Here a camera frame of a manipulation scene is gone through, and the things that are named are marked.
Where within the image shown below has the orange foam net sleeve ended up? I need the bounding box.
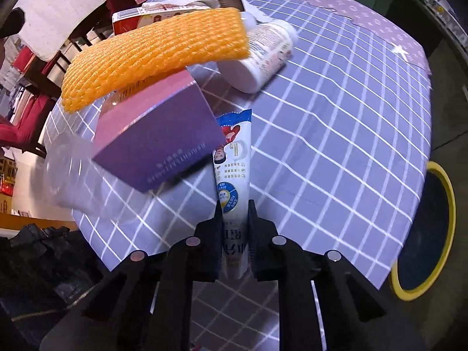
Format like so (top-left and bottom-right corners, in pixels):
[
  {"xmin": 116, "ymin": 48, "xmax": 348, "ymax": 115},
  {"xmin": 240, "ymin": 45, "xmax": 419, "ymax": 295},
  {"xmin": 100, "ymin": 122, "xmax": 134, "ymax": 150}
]
[{"xmin": 61, "ymin": 7, "xmax": 251, "ymax": 114}]

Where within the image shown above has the clear plastic cup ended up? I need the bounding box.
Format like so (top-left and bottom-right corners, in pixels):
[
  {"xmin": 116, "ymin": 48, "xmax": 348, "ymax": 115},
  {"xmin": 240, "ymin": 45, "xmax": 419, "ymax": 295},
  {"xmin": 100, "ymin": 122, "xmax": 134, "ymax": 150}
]
[{"xmin": 43, "ymin": 132, "xmax": 154, "ymax": 223}]

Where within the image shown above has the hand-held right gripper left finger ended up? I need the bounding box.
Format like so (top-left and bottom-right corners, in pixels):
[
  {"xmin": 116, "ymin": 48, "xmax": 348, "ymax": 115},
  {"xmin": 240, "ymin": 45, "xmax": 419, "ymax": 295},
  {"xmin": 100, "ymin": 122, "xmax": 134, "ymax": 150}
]
[{"xmin": 39, "ymin": 200, "xmax": 223, "ymax": 351}]

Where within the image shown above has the yellow rimmed trash bin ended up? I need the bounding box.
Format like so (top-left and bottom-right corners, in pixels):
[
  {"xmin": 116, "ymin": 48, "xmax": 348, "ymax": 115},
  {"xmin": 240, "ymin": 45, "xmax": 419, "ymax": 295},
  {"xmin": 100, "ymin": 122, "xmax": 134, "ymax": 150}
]
[{"xmin": 388, "ymin": 161, "xmax": 457, "ymax": 301}]

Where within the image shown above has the purple grid tablecloth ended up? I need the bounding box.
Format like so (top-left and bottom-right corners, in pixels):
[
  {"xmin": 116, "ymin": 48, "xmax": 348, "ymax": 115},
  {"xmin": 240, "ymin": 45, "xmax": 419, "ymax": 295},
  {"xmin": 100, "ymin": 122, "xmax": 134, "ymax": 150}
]
[{"xmin": 43, "ymin": 0, "xmax": 434, "ymax": 351}]

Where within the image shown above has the white plastic bottle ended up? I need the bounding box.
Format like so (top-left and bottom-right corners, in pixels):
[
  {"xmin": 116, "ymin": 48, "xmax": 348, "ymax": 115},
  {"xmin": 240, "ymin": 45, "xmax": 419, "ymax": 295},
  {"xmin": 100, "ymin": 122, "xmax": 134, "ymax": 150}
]
[{"xmin": 216, "ymin": 20, "xmax": 297, "ymax": 94}]

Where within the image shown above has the purple cardboard box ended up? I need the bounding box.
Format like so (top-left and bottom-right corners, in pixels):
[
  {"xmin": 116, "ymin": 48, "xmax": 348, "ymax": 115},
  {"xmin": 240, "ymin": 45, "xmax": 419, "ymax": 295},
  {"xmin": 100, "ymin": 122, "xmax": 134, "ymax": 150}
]
[{"xmin": 91, "ymin": 70, "xmax": 228, "ymax": 193}]

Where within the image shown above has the red chair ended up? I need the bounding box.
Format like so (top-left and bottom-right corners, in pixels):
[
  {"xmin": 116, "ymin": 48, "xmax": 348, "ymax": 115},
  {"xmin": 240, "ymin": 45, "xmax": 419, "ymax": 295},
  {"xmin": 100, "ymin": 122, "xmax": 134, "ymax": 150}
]
[{"xmin": 0, "ymin": 93, "xmax": 55, "ymax": 154}]

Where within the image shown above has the black bag with zipper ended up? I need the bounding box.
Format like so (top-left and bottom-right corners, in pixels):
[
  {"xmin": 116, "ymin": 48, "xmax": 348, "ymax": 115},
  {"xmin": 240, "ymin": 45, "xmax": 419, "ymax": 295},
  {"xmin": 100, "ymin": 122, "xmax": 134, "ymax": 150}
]
[{"xmin": 0, "ymin": 223, "xmax": 121, "ymax": 351}]

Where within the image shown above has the white crumpled wrapper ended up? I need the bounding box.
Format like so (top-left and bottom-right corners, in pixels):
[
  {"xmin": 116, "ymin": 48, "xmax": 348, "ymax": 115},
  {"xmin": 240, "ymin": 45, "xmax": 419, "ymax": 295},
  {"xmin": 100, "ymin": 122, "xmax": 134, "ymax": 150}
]
[{"xmin": 239, "ymin": 10, "xmax": 272, "ymax": 30}]

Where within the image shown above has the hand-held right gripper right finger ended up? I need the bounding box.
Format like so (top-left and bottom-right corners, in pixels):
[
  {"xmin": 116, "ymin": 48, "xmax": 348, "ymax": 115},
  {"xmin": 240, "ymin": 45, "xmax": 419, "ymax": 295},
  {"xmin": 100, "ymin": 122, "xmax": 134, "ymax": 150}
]
[{"xmin": 248, "ymin": 199, "xmax": 426, "ymax": 351}]

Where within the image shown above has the red white carton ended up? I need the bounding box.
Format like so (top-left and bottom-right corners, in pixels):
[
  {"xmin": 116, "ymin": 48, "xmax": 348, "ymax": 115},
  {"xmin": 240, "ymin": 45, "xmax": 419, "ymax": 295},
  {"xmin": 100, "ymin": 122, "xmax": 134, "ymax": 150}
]
[{"xmin": 111, "ymin": 1, "xmax": 213, "ymax": 36}]

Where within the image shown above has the white cardboard sheet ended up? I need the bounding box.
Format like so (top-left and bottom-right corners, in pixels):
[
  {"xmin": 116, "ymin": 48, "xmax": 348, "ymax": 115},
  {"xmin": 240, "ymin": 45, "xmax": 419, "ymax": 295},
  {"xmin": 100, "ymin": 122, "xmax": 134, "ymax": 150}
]
[{"xmin": 15, "ymin": 0, "xmax": 137, "ymax": 63}]

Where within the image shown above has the white blue toothpaste tube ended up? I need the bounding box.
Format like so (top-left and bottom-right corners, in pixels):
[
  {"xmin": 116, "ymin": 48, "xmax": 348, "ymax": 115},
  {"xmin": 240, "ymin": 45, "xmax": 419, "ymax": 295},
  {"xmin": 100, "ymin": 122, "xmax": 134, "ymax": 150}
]
[{"xmin": 212, "ymin": 109, "xmax": 254, "ymax": 280}]

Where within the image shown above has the kitchen counter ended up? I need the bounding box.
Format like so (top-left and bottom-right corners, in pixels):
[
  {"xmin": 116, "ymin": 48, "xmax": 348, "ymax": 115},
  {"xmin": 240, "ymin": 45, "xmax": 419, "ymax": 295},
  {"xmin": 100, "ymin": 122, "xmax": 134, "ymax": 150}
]
[{"xmin": 380, "ymin": 0, "xmax": 468, "ymax": 81}]

